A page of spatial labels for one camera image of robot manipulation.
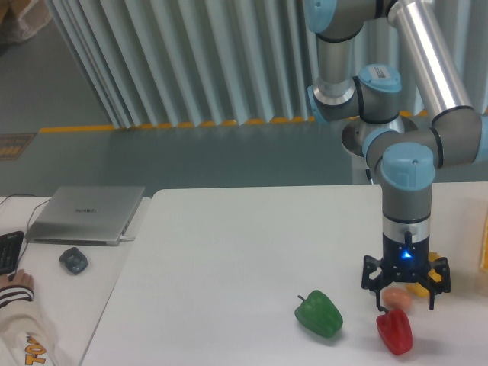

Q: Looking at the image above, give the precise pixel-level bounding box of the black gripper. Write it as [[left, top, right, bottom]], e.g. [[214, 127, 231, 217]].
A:
[[361, 234, 451, 313]]

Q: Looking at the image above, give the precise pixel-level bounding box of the black laptop cable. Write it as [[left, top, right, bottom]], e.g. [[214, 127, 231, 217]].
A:
[[0, 193, 53, 272]]

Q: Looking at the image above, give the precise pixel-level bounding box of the yellow bell pepper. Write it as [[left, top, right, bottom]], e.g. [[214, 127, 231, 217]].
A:
[[405, 252, 441, 297]]

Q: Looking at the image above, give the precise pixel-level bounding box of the black keyboard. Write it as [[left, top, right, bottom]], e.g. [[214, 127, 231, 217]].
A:
[[0, 231, 24, 275]]

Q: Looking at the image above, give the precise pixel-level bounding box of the white striped sleeve forearm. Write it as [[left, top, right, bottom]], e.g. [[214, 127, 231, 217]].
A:
[[1, 285, 69, 365]]

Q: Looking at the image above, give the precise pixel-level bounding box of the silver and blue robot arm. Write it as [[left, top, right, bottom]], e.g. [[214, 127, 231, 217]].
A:
[[304, 1, 487, 298]]

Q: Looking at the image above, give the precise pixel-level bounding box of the cardboard box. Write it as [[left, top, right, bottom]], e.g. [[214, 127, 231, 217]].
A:
[[1, 0, 52, 44]]

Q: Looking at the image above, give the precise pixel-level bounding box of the dark grey computer mouse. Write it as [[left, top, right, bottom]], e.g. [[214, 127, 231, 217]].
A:
[[59, 247, 88, 275]]

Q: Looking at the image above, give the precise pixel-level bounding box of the silver laptop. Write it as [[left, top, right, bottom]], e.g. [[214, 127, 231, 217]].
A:
[[25, 186, 145, 246]]

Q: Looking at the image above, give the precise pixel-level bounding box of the person's hand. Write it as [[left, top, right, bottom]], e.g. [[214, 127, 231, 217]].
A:
[[1, 269, 34, 300]]

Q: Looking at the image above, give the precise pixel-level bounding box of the brown egg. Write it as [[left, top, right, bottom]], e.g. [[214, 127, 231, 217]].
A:
[[382, 287, 413, 311]]

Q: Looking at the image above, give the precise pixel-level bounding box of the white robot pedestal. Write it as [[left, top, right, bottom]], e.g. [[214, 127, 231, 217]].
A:
[[341, 114, 420, 185]]

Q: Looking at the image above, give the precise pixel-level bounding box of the red bell pepper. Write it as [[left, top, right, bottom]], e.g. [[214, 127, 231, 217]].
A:
[[376, 309, 413, 355]]

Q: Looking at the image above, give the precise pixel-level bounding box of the green bell pepper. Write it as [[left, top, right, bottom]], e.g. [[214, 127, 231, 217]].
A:
[[294, 290, 344, 339]]

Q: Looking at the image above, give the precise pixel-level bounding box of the yellow basket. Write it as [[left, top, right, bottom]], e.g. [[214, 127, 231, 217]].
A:
[[479, 220, 488, 272]]

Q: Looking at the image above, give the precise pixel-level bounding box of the white folding partition screen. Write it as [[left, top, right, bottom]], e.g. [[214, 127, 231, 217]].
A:
[[43, 0, 488, 130]]

